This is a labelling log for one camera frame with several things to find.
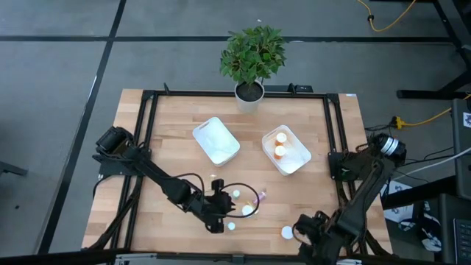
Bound yellow extension cable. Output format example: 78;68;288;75
355;0;418;33

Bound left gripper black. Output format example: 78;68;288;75
198;178;237;234

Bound white plant pot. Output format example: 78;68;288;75
234;79;266;114

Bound white plastic bin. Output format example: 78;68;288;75
261;124;313;177
191;116;241;168

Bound green leafy plant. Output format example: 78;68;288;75
219;24;288;86

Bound yellow pill bottle white cap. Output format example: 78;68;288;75
241;201;260;219

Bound black cabinet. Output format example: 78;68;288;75
380;176;471;265

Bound yellow cable with plug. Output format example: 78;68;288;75
392;93;471;130

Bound white cable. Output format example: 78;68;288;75
392;146;471;182

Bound dark stand foot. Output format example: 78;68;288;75
0;160;29;178

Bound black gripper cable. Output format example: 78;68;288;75
219;182;261;219

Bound black desk legs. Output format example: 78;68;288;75
396;0;471;100

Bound black equipment box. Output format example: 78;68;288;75
450;98;471;199

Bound black aluminium table frame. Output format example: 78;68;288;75
82;82;393;265

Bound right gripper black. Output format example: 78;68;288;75
293;212;332;246

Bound pink pill bottle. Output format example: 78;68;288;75
252;189;268;205

